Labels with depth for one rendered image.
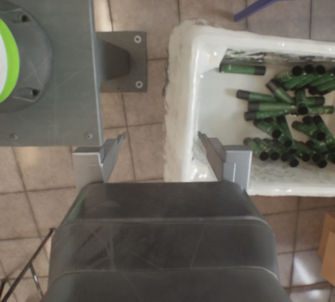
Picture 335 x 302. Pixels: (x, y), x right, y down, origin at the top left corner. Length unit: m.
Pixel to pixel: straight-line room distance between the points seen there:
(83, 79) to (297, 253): 1.85
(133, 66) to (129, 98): 0.17
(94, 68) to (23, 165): 1.28
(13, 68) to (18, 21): 0.09
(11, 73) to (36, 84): 0.06
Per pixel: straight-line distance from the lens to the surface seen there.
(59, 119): 0.38
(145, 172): 1.40
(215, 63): 0.60
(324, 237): 1.96
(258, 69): 0.84
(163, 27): 1.27
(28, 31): 0.35
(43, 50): 0.35
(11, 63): 0.30
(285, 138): 0.80
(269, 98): 0.87
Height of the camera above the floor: 1.26
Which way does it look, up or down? 73 degrees down
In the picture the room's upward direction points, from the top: 174 degrees clockwise
